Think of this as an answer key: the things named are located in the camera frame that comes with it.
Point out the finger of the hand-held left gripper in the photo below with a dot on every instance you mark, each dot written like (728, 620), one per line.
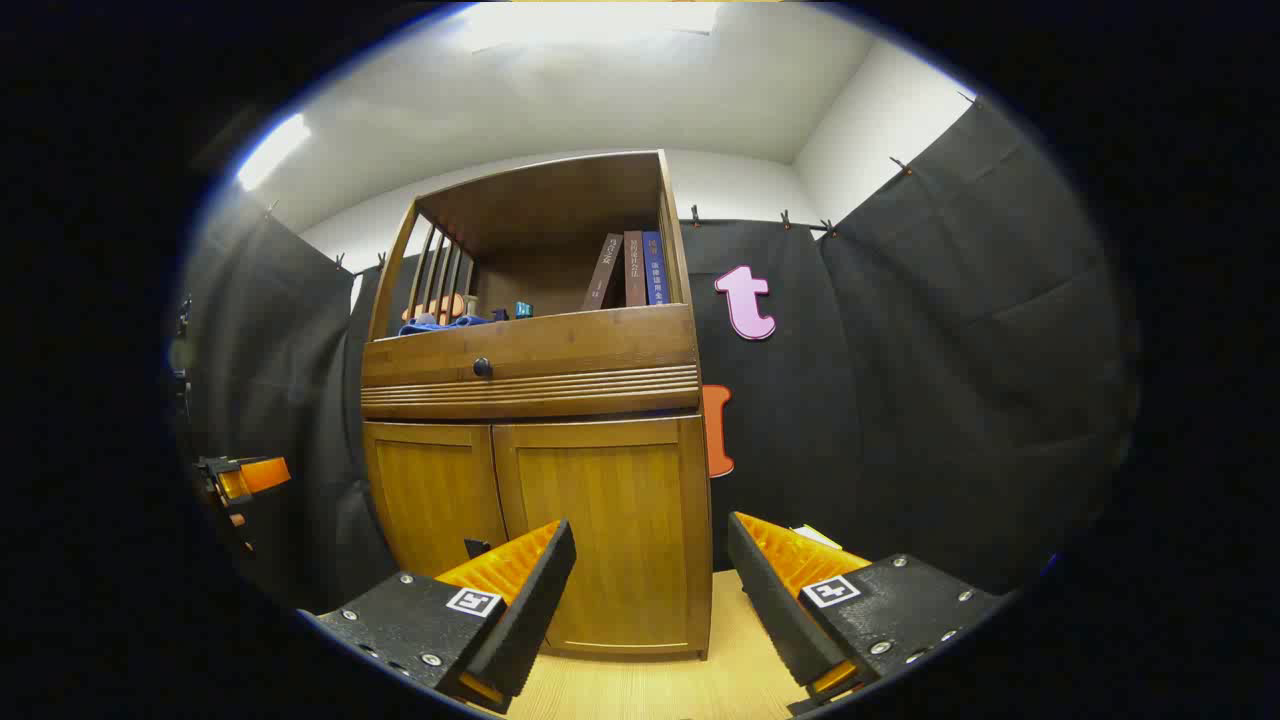
(255, 475)

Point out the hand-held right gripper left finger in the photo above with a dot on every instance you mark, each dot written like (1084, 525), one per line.
(530, 610)

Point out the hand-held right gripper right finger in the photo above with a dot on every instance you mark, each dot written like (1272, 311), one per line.
(770, 600)

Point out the wooden cabinet door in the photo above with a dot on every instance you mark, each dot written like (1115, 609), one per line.
(430, 490)
(620, 500)

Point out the wooden double-door shoe cabinet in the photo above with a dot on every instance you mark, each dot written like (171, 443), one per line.
(530, 400)

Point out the wooden cabinet drawer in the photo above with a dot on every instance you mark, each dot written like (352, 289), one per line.
(580, 345)

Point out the blue cloth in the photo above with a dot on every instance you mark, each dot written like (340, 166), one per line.
(445, 324)

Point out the black drawer knob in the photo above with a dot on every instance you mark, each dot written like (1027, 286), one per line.
(482, 367)

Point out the orange toy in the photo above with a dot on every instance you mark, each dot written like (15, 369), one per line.
(440, 306)

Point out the black backdrop cloth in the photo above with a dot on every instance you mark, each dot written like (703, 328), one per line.
(950, 350)

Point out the ceiling strip light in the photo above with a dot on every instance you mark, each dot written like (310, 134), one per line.
(270, 150)

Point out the blue book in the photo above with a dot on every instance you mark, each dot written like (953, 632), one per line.
(656, 268)

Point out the dark brown book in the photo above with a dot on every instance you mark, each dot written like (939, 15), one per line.
(635, 268)

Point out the ceiling panel light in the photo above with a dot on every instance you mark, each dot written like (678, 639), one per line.
(590, 20)

